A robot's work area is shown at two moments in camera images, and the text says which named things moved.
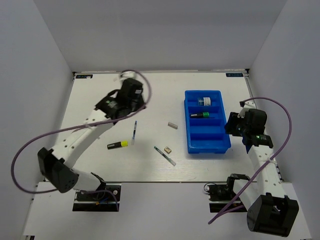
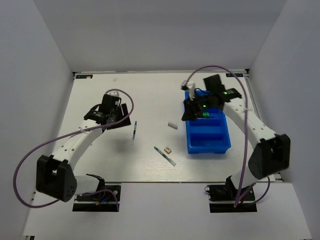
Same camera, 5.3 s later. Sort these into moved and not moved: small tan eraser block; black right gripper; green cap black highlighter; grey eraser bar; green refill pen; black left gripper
Moved: black left gripper; black right gripper
Not moved: small tan eraser block; green cap black highlighter; grey eraser bar; green refill pen
